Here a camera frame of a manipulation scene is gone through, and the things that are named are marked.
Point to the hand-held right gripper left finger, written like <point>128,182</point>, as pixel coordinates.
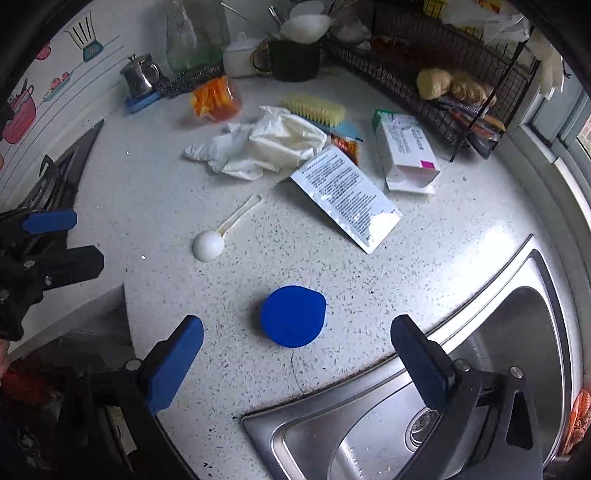
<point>178,364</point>

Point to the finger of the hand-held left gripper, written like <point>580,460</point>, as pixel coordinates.
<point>51,220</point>
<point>69,266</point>

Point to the white lidded mug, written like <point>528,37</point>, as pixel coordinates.
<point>240,57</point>

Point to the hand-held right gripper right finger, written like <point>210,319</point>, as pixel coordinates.
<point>420,360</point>

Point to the white cardboard box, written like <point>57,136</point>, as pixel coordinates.
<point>406,147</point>

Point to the white rice paddle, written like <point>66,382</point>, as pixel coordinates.
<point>307,8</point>

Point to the glass carafe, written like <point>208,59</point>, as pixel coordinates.
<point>191,41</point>

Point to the yellow detergent jug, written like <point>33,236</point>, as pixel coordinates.
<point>436,5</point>

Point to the steel teapot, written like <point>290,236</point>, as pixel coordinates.
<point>138,76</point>

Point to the thin white plastic bag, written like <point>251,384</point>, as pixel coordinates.
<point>485,21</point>

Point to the blue sponge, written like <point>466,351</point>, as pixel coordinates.
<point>141,104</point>

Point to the black glass gas stove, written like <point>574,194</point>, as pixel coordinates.
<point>69,170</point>

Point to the orange mesh scrubber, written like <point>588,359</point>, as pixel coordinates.
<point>581,424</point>

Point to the yellow scrub brush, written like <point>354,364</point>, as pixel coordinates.
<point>314,110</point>

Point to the small orange sachet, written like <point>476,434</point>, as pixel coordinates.
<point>346,147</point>

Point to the white printed sachet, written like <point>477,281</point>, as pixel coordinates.
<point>346,198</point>

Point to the red cloth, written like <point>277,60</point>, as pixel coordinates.
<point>27,387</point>

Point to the white measuring spoon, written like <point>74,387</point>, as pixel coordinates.
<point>207,244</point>

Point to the light blue wrapper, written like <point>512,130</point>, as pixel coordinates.
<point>353,130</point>

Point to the white rubber gloves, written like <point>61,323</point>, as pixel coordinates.
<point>272,143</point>

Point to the ginger root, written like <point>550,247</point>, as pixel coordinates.
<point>434,83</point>
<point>471,91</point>

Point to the white soup spoon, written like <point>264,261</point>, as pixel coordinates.
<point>304,26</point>

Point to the kitchen wall sticker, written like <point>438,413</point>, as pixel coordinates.
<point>27,110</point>

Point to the stainless steel sink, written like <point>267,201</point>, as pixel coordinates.
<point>508,323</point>

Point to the window frame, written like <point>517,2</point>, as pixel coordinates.
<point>545,147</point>

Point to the steel scouring pad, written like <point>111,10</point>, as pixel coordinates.
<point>189,82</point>

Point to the blue plastic lid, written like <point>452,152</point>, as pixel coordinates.
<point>293,316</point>

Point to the dark green mug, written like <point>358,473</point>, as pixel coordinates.
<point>295,62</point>

